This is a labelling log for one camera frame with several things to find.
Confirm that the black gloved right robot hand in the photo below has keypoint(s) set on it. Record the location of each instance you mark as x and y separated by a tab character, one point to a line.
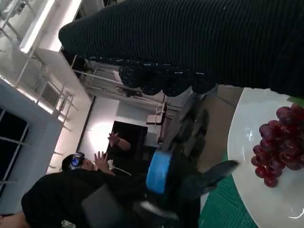
190	42

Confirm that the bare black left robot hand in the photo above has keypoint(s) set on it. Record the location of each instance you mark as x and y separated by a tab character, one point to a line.
159	173

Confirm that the purple toy grapes with leaf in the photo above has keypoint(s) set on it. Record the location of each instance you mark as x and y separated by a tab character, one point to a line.
280	147

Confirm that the white plate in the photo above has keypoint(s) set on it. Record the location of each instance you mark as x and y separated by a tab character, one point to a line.
244	142

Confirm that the black monitor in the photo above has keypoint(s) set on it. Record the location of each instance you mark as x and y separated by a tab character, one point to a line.
133	137

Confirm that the green cutting mat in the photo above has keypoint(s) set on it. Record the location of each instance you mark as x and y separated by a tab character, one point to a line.
218	209

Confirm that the blue headset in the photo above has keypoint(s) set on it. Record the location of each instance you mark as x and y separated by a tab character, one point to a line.
77	159

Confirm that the person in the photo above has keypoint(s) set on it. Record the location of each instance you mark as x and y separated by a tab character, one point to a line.
61	192

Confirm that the white metal rack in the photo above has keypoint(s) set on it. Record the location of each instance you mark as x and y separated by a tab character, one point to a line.
45	78

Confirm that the dark window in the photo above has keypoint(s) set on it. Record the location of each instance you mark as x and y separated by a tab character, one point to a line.
12	147

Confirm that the metal frame chair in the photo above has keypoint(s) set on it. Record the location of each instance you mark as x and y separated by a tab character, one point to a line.
156	118

